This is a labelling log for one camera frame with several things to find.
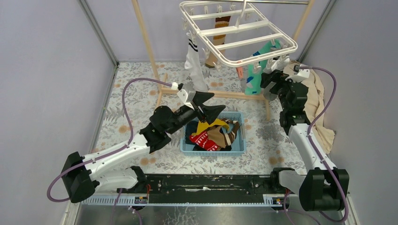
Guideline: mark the brown tan sock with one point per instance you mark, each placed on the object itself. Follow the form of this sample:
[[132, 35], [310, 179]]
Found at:
[[220, 135]]

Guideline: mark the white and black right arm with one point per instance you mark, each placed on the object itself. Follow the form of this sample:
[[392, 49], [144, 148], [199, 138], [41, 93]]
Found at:
[[325, 187]]

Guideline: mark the light blue plastic basket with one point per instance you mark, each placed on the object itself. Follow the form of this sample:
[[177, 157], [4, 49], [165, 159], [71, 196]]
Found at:
[[238, 147]]

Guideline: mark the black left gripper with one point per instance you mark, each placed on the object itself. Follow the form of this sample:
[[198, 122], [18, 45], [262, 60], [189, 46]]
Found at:
[[210, 112]]

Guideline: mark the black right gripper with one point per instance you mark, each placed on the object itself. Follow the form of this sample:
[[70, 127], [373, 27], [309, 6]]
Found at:
[[276, 76]]

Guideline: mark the beige cloth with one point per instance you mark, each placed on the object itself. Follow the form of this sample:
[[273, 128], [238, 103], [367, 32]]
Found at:
[[313, 107]]

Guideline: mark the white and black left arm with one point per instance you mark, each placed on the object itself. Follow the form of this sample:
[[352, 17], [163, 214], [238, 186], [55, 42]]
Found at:
[[85, 175]]

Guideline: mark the red white dotted sock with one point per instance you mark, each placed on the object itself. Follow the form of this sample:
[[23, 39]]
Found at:
[[203, 143]]

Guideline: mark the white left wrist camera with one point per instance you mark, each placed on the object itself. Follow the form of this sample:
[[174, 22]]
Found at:
[[184, 91]]

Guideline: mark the white plastic clip hanger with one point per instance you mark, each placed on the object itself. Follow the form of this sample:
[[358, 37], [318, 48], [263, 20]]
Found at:
[[249, 19]]

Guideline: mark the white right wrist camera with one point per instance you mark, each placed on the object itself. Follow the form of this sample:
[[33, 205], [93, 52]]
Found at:
[[300, 74]]

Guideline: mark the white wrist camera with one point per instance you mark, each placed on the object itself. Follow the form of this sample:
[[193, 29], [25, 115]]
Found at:
[[184, 91], [300, 74]]

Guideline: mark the floral table mat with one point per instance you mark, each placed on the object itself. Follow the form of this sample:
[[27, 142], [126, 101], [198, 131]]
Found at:
[[130, 106]]

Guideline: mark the teal patterned sock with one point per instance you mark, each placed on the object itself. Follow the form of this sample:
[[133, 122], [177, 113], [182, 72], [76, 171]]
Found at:
[[255, 70]]

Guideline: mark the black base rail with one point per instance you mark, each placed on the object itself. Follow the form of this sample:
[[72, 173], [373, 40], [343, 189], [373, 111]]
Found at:
[[211, 189]]

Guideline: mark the maroon olive striped sock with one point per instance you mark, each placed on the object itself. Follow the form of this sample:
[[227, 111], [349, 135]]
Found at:
[[220, 22]]

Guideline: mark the white black striped sock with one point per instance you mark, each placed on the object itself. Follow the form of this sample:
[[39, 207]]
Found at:
[[192, 64]]

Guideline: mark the yellow sock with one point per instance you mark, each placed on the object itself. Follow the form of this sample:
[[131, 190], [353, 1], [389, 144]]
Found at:
[[204, 126]]

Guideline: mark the brown white striped sock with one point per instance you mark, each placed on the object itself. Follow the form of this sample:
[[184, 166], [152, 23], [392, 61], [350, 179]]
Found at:
[[230, 136]]

